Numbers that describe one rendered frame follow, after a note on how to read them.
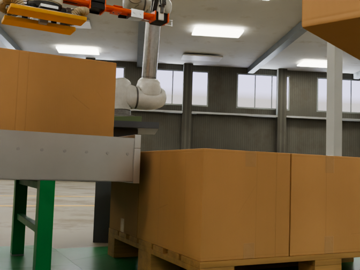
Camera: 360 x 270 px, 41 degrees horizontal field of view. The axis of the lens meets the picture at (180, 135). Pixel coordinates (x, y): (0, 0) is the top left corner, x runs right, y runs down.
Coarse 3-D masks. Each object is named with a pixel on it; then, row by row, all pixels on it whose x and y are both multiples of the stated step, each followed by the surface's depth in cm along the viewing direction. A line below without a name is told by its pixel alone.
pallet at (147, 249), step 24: (120, 240) 238; (144, 264) 210; (168, 264) 208; (192, 264) 171; (216, 264) 169; (240, 264) 174; (264, 264) 231; (288, 264) 237; (312, 264) 191; (336, 264) 195
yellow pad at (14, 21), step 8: (8, 16) 223; (24, 16) 230; (8, 24) 231; (16, 24) 230; (24, 24) 230; (32, 24) 229; (48, 24) 231; (56, 24) 233; (56, 32) 241; (64, 32) 241; (72, 32) 240
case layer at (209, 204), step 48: (144, 192) 215; (192, 192) 175; (240, 192) 176; (288, 192) 186; (336, 192) 197; (144, 240) 212; (192, 240) 172; (240, 240) 175; (288, 240) 185; (336, 240) 196
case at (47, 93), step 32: (0, 64) 198; (32, 64) 204; (64, 64) 210; (96, 64) 216; (0, 96) 198; (32, 96) 203; (64, 96) 209; (96, 96) 215; (0, 128) 197; (32, 128) 202; (64, 128) 208; (96, 128) 215
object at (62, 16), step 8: (8, 8) 211; (16, 8) 207; (24, 8) 208; (32, 8) 209; (40, 8) 212; (32, 16) 217; (40, 16) 216; (48, 16) 216; (56, 16) 215; (64, 16) 216; (72, 16) 218; (80, 16) 219; (72, 24) 227; (80, 24) 226
